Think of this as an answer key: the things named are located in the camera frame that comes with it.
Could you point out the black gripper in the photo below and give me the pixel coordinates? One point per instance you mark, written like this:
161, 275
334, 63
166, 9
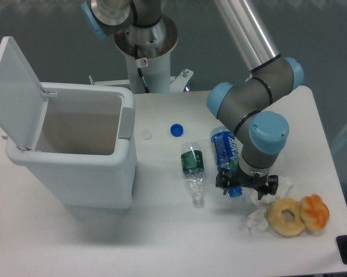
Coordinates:
264, 185

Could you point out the blue plastic bottle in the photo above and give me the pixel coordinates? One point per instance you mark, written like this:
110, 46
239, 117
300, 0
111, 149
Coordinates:
225, 148

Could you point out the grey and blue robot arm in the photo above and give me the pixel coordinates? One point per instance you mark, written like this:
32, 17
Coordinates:
242, 109

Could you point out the clear bottle with green label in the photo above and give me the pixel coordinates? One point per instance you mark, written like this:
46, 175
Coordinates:
193, 171

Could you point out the blue bottle cap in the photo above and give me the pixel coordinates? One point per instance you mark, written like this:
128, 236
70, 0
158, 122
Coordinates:
176, 130

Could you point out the white bottle cap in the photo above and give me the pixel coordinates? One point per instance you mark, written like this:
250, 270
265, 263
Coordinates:
146, 135

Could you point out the large crumpled white tissue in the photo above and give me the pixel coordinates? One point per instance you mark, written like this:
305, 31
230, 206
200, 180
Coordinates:
284, 185

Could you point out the small crumpled white tissue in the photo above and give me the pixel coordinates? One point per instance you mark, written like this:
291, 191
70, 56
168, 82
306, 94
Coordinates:
257, 222

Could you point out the orange glazed pastry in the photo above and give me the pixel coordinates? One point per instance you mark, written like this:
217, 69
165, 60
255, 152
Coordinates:
314, 212

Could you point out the white trash bin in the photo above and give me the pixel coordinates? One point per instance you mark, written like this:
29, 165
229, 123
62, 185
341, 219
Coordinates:
86, 154

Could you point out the white trash bin lid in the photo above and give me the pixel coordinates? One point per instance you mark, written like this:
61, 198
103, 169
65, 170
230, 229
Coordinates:
23, 99

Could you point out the plain ring donut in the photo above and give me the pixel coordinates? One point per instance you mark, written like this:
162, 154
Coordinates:
284, 217

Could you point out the white bracket with bolt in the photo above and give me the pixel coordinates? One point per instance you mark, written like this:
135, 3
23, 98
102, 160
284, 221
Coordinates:
180, 83

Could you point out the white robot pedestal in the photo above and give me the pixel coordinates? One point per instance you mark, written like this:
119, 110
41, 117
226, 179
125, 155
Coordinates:
147, 55

